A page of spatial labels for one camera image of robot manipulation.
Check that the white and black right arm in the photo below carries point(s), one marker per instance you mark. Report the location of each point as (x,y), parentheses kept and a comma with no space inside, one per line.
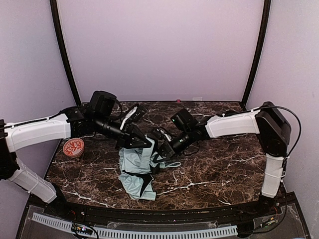
(266,122)

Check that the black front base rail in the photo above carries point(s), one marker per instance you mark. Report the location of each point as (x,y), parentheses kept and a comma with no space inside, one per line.
(285,210)

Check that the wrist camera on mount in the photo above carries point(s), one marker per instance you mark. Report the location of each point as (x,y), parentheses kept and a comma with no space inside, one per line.
(161,134)
(133,115)

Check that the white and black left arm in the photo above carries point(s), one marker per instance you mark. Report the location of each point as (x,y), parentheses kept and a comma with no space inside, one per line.
(70,123)

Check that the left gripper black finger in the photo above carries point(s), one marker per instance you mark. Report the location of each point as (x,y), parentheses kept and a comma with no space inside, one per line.
(140,144)
(136,135)

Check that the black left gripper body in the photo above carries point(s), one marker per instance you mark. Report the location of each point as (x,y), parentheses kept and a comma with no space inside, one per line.
(125,136)

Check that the red patterned round bowl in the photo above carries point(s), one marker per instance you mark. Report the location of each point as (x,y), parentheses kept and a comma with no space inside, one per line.
(73,148)

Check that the grey slotted cable duct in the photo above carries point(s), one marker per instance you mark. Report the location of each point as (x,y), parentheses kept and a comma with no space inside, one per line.
(139,231)

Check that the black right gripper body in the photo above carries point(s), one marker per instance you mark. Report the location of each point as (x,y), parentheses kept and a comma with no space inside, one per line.
(167,150)

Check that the mint and black folding umbrella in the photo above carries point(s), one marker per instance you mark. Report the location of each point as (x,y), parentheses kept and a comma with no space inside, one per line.
(137,169)

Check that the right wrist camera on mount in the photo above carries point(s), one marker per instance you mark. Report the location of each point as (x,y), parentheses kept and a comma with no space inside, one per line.
(161,134)

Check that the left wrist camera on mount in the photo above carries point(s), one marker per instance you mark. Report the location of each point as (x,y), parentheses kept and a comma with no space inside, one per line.
(133,115)

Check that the dark green marbled mug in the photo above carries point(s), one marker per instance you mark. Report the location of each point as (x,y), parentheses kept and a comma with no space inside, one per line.
(230,113)

